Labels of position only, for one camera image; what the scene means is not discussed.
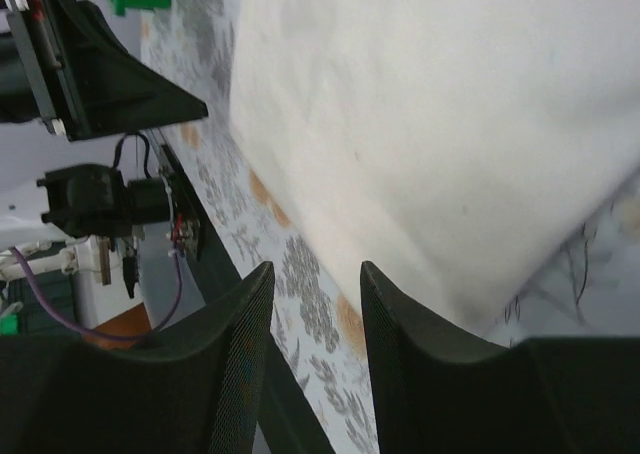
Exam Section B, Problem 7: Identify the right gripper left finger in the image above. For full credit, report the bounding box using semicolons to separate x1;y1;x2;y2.
1;262;274;453

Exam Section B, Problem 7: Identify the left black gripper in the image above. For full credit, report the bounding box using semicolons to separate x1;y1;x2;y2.
1;0;208;141

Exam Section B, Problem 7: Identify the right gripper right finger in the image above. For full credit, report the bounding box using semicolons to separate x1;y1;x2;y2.
360;261;639;453

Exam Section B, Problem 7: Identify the cream white t shirt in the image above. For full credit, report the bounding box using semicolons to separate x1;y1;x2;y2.
230;0;639;330

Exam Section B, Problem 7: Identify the floral patterned table mat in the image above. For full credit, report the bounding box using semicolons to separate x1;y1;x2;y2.
142;0;639;453

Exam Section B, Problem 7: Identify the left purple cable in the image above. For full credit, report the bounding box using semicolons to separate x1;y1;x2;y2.
9;246;184;343

